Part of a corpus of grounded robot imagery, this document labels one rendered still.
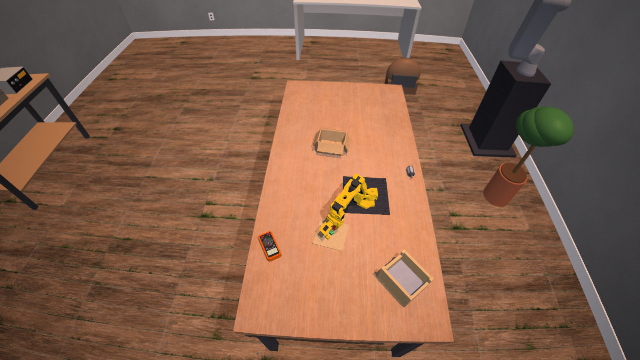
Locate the orange digital multimeter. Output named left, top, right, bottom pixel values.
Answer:
left=258, top=231, right=282, bottom=262

